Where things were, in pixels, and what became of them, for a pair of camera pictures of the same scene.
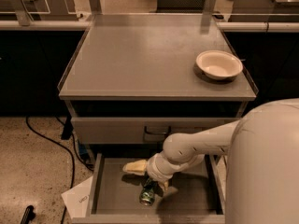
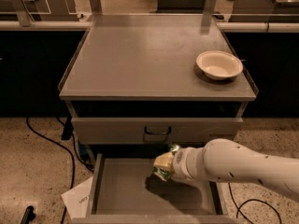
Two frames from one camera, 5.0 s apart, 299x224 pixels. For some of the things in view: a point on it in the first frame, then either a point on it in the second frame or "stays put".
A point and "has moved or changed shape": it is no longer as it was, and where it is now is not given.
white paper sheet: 76,199 stays put
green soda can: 147,194 has moved or changed shape
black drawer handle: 158,133 stays put
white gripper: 153,169 -> 181,164
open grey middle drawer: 193,196 stays put
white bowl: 220,64 stays put
